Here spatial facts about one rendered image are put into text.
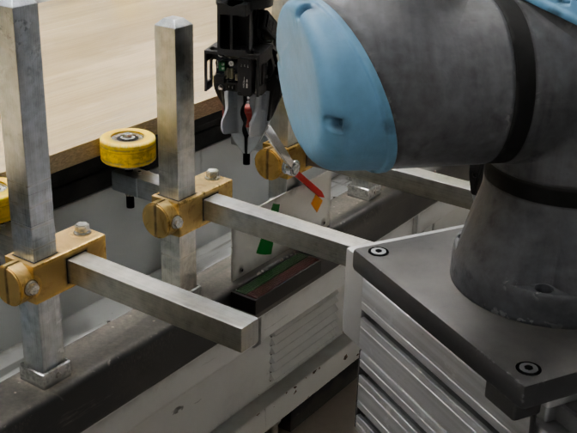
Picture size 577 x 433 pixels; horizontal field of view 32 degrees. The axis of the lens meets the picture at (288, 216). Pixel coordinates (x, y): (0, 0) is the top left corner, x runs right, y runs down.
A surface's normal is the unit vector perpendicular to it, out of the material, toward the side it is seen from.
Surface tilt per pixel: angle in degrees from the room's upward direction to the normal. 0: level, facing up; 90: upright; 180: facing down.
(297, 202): 90
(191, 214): 90
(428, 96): 79
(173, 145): 90
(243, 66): 90
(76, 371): 0
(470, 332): 0
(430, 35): 52
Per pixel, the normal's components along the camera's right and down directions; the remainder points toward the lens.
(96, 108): 0.03, -0.91
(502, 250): -0.69, -0.04
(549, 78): 0.21, 0.14
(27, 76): 0.81, 0.26
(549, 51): 0.18, -0.19
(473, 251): -0.89, -0.16
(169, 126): -0.58, 0.32
